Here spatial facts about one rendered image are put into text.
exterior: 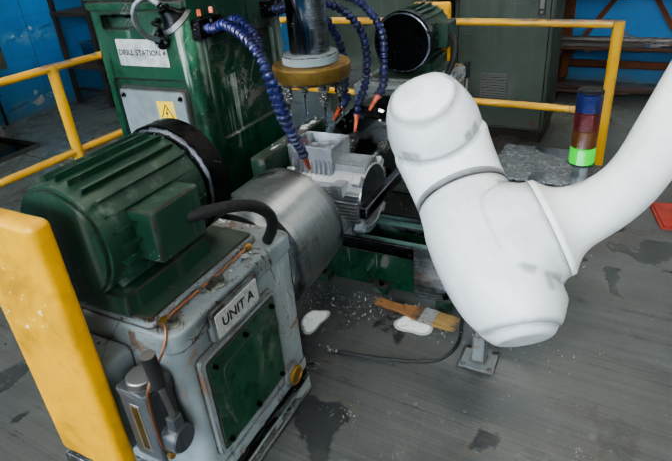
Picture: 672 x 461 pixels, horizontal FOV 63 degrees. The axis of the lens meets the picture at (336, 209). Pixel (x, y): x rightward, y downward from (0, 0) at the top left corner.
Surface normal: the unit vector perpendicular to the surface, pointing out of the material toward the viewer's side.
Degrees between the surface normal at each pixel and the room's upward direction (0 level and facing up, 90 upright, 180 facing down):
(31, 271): 90
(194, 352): 89
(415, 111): 47
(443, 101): 39
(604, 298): 0
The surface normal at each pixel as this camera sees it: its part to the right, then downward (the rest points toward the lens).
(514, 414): -0.07, -0.88
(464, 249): -0.67, -0.18
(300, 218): 0.64, -0.44
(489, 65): -0.49, 0.43
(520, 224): -0.28, -0.38
